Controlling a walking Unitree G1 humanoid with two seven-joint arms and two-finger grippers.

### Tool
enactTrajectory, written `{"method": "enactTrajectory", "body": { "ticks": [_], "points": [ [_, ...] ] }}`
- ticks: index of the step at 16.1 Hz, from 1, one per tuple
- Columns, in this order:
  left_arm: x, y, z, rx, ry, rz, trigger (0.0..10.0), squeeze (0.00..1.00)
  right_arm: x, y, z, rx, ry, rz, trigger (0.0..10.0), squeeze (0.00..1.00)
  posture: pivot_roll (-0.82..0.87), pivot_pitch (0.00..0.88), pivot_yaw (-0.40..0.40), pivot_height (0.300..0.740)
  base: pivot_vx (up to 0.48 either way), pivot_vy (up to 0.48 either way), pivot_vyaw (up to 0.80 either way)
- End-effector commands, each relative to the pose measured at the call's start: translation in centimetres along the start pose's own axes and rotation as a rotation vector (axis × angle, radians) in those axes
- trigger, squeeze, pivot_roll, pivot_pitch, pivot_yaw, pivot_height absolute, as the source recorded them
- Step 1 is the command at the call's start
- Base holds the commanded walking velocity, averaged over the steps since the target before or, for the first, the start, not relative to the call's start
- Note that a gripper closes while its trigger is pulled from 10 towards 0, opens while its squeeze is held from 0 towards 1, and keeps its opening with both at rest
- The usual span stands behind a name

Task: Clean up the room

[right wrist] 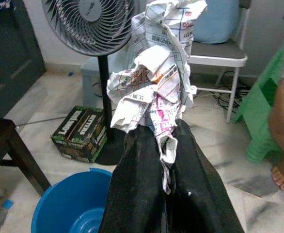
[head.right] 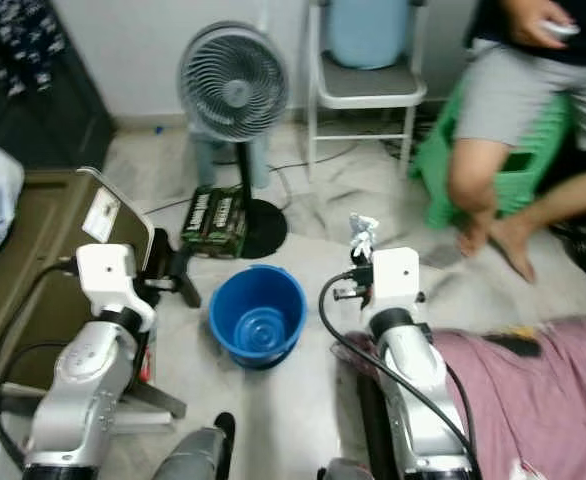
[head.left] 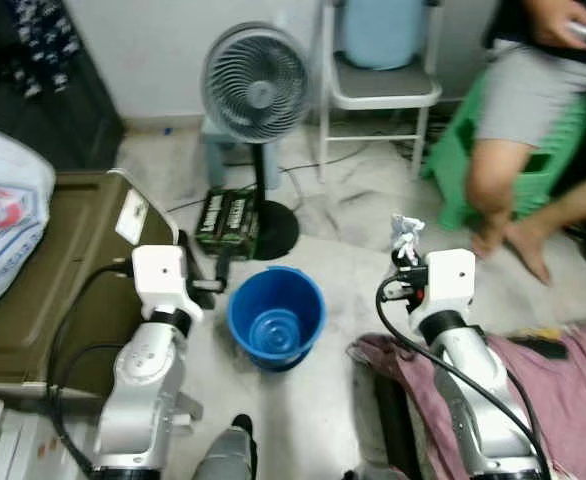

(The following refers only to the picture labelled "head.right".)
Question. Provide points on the grey standing fan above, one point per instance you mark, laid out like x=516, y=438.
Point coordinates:
x=233, y=85

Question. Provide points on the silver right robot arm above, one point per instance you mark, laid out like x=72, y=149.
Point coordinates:
x=418, y=400

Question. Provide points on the green plastic stool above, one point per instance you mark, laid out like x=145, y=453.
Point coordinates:
x=438, y=170

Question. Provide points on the dark green carton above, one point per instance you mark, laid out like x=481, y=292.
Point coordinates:
x=213, y=222

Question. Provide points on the light blue container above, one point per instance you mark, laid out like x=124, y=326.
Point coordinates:
x=370, y=30

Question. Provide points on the grey left robot leg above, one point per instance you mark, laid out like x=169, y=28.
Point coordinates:
x=201, y=455

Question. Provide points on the white paper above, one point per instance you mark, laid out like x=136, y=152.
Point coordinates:
x=363, y=235

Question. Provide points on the white folding chair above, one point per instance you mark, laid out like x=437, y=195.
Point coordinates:
x=368, y=88

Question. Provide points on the person in grey shorts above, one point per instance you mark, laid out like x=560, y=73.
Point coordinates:
x=513, y=90

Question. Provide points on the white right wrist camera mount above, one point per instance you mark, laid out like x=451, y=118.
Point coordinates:
x=396, y=278

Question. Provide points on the light blue plastic stool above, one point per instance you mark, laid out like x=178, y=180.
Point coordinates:
x=205, y=155

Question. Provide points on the white remote controller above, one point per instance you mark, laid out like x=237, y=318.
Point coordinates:
x=563, y=30

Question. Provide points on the olive green storage box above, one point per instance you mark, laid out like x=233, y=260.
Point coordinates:
x=38, y=260

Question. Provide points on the grey robot leg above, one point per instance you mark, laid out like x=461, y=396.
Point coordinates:
x=345, y=470
x=201, y=455

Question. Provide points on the small flat black object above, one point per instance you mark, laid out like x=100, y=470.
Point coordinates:
x=511, y=345

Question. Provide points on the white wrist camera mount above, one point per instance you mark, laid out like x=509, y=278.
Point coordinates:
x=108, y=278
x=396, y=278

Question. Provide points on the person's hand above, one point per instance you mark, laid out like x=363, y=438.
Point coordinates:
x=533, y=22

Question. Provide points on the pink cartoon print blanket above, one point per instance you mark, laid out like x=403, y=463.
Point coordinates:
x=533, y=410

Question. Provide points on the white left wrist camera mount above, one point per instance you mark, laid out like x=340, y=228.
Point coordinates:
x=108, y=278

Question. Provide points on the blue plastic bucket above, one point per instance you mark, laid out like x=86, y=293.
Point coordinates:
x=255, y=315

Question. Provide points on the dark printed clothing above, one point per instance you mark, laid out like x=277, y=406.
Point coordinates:
x=31, y=40

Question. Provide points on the grey right robot leg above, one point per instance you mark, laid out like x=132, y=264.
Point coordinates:
x=345, y=470

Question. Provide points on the dark cabinet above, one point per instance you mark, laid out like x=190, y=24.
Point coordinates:
x=73, y=125

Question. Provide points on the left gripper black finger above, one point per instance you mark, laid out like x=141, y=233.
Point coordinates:
x=188, y=280

